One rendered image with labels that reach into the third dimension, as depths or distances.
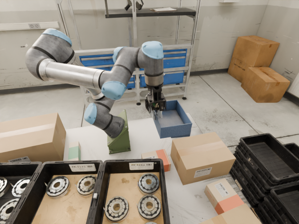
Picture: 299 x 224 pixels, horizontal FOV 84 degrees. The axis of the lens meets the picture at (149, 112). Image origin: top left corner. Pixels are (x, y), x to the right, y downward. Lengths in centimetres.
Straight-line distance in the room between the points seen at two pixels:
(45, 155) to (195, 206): 92
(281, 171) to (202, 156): 82
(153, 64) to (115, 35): 267
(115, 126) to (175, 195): 53
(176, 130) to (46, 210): 68
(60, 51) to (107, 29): 240
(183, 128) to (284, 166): 112
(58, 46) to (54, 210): 73
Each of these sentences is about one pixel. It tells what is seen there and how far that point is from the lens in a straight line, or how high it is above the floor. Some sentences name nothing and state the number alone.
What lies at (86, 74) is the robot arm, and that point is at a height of 138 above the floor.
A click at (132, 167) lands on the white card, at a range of 91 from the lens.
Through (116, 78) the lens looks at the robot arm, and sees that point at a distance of 59.
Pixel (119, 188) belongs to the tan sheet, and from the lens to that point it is 92.
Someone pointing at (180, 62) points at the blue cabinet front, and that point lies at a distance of 270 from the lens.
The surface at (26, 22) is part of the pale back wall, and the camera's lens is 342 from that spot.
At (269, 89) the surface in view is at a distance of 337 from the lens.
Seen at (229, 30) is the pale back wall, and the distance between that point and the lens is 399.
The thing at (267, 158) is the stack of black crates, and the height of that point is 49.
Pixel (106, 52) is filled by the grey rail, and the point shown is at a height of 91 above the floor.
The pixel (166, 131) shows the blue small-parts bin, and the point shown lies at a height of 111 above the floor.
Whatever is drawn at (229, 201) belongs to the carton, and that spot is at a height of 77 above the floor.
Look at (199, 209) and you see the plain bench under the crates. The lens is 104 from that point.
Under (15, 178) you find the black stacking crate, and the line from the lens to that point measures 117.
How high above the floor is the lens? 164
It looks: 38 degrees down
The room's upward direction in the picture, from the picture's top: straight up
